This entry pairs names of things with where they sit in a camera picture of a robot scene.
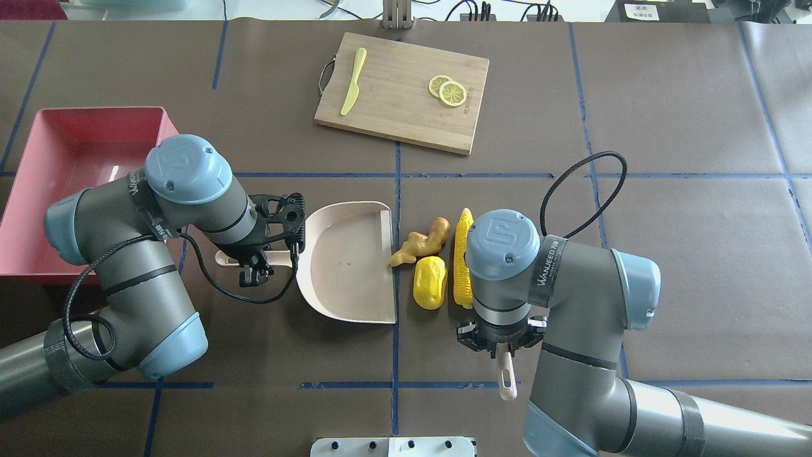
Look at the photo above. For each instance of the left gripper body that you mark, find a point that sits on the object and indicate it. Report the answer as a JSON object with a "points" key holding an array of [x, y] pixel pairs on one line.
{"points": [[242, 249]]}

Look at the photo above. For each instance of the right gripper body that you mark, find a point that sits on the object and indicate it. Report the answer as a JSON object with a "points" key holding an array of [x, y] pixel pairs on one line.
{"points": [[471, 339]]}

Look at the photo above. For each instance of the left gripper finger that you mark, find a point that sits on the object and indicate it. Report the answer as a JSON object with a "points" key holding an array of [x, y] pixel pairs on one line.
{"points": [[294, 253]]}

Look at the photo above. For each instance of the beige hand brush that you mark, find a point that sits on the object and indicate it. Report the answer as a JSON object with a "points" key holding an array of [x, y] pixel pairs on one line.
{"points": [[507, 384]]}

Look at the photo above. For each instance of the yellow toy corn cob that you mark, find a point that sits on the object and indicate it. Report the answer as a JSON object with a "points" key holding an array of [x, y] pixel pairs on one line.
{"points": [[462, 292]]}

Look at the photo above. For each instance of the beige plastic dustpan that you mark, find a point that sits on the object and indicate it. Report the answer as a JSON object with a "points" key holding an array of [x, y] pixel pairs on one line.
{"points": [[344, 271]]}

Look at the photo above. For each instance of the yellow toy potato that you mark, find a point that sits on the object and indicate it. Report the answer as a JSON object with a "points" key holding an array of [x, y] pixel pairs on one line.
{"points": [[430, 282]]}

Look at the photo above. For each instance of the toy ginger root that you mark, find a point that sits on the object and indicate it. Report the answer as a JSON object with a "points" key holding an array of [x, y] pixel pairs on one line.
{"points": [[422, 245]]}

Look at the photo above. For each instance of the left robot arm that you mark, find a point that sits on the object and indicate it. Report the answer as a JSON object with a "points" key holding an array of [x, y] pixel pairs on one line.
{"points": [[129, 307]]}

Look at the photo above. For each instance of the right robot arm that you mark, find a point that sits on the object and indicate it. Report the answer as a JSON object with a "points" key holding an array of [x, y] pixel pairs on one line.
{"points": [[576, 302]]}

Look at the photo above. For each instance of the red plastic bin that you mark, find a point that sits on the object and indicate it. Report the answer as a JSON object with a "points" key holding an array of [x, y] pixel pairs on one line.
{"points": [[68, 150]]}

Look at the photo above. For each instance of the wooden cutting board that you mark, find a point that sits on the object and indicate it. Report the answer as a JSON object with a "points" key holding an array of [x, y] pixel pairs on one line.
{"points": [[394, 101]]}

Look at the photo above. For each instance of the yellow plastic knife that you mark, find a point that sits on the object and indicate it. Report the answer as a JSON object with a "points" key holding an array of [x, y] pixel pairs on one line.
{"points": [[353, 90]]}

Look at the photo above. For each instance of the red object at corner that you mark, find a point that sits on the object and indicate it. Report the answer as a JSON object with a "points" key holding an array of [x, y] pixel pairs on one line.
{"points": [[32, 10]]}

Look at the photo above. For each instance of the black box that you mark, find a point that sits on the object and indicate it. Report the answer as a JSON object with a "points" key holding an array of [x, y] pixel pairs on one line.
{"points": [[658, 11]]}

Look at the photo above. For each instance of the white mounting base plate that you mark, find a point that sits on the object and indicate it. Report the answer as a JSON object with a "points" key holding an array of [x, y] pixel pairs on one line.
{"points": [[395, 446]]}

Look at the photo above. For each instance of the aluminium frame post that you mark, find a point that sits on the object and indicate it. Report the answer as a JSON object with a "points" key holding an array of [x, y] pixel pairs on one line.
{"points": [[397, 14]]}

